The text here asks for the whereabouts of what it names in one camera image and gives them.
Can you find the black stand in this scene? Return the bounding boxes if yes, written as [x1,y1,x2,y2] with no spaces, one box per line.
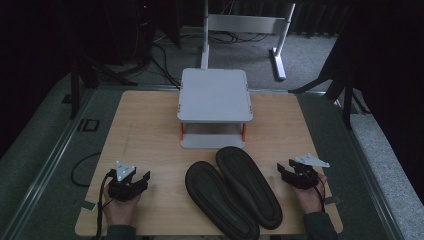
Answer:
[287,33,372,131]
[67,49,138,120]

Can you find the left hand-held gripper cable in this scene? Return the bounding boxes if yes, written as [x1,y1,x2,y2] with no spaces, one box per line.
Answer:
[95,169,116,240]

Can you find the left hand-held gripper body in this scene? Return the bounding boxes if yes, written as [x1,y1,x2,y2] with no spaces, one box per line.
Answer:
[107,161,148,203]

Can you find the cables under desk frame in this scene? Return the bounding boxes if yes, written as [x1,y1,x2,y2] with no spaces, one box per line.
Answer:
[206,30,272,45]

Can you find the black slipper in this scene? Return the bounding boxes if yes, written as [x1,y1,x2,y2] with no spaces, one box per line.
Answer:
[215,145,285,231]
[184,160,261,240]

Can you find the black floor cables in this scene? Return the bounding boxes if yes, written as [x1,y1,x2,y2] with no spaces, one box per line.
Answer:
[149,42,183,90]

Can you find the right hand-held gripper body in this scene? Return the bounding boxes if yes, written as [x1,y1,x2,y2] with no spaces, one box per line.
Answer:
[280,152,331,191]

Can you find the white desk frame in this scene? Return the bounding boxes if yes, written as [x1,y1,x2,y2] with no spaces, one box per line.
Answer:
[199,0,297,82]

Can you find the grey two-tier shoe rack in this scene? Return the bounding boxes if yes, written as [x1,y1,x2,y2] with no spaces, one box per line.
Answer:
[176,67,254,150]

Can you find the person's right hand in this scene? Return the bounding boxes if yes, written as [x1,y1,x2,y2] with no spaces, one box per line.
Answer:
[292,173,330,215]

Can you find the grey tape piece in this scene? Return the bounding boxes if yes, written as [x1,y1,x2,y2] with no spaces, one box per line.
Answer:
[322,195,343,206]
[80,199,98,212]

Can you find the person's left hand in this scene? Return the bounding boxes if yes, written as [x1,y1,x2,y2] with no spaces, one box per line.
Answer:
[102,184,143,227]

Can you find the black looped floor cable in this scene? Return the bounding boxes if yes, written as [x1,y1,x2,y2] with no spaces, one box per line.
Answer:
[70,151,102,188]

